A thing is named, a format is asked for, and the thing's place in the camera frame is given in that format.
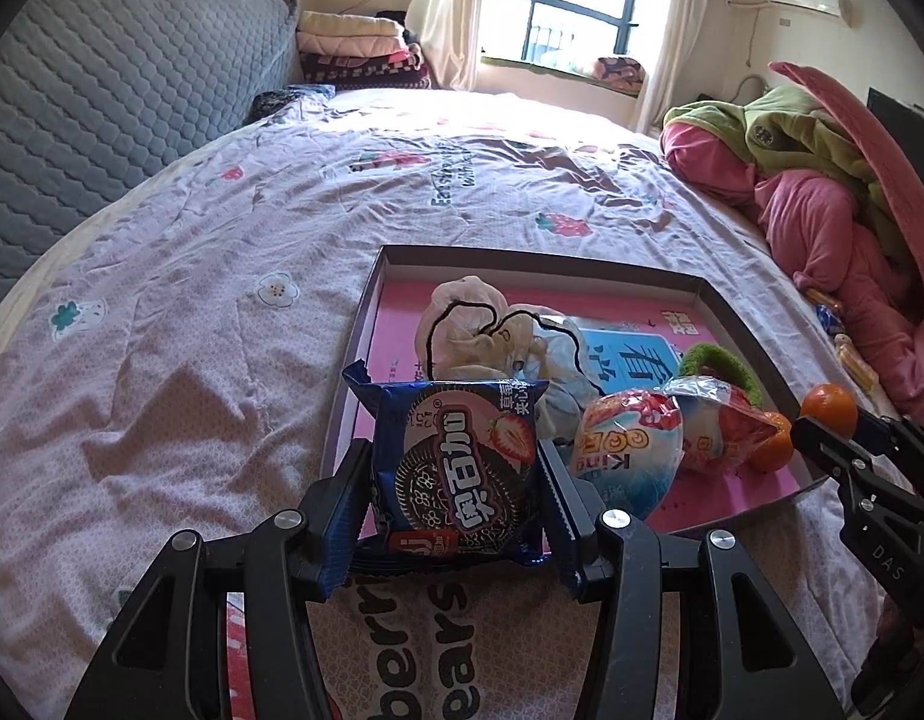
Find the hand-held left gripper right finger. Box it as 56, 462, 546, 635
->
535, 441, 838, 720

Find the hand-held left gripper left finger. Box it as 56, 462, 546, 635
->
63, 435, 377, 720

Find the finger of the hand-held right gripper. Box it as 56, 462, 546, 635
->
852, 409, 924, 460
790, 416, 884, 497

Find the orange mandarin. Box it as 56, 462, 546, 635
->
754, 412, 795, 473
799, 384, 858, 440

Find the blue egg toy packet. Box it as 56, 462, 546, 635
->
571, 388, 686, 522

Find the red egg toy packet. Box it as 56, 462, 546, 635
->
661, 375, 782, 475

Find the blue cookie packet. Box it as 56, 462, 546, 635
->
342, 360, 551, 567

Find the green fuzzy hair band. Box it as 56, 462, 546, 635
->
676, 343, 764, 406

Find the white pouch with black trim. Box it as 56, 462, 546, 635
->
417, 275, 602, 440

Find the dark grey shallow cardboard box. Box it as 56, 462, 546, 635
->
319, 244, 824, 541

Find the yellow snack packet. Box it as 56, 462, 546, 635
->
837, 334, 879, 391

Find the pink book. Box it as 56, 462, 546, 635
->
357, 274, 808, 533

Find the pink quilt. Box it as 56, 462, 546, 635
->
659, 120, 924, 406

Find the salmon quilted mat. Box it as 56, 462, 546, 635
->
769, 61, 924, 301

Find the black screen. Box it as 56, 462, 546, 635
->
865, 88, 924, 188

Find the green blanket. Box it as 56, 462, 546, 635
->
663, 84, 913, 256

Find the folded patterned cloth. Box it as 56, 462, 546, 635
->
591, 55, 649, 95

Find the dark patterned pillow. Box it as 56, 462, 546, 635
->
252, 84, 335, 121

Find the cream curtain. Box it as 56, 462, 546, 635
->
406, 0, 497, 91
631, 0, 714, 136

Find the stack of folded blankets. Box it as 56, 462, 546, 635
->
295, 10, 433, 91

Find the grey quilted headboard cover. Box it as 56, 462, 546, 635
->
0, 0, 302, 323

